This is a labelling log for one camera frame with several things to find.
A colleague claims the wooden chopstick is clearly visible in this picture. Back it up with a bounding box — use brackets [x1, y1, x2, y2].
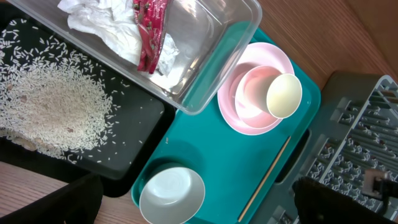
[238, 136, 291, 223]

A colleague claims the red snack wrapper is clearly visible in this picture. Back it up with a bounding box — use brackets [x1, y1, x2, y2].
[132, 0, 170, 74]

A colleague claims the pink plate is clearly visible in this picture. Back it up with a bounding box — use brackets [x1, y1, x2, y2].
[218, 42, 294, 136]

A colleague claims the black plastic tray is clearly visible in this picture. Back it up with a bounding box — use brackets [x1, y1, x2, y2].
[1, 3, 174, 197]

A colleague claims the grey bowl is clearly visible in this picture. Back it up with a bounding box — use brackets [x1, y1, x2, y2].
[139, 166, 206, 224]

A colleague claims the clear plastic bin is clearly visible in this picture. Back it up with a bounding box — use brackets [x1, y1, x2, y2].
[11, 0, 262, 115]

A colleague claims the teal serving tray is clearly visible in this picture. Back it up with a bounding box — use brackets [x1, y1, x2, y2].
[130, 27, 322, 224]

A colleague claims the pink small bowl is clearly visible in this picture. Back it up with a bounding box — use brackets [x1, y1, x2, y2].
[235, 66, 282, 130]

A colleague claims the pile of rice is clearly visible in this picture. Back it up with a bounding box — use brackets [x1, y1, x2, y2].
[1, 19, 121, 163]

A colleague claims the white napkin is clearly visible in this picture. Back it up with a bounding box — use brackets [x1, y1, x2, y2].
[57, 0, 179, 75]

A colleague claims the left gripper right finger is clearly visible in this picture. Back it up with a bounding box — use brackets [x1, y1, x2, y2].
[292, 177, 395, 224]

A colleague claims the grey dishwasher rack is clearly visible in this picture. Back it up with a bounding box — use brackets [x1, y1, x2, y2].
[250, 72, 397, 223]

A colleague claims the cream paper cup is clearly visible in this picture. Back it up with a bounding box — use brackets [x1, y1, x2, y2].
[266, 73, 302, 119]

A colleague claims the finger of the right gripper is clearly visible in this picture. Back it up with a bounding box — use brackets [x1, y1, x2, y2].
[362, 169, 397, 199]

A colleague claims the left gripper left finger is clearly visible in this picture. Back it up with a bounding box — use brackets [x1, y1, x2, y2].
[1, 174, 103, 224]

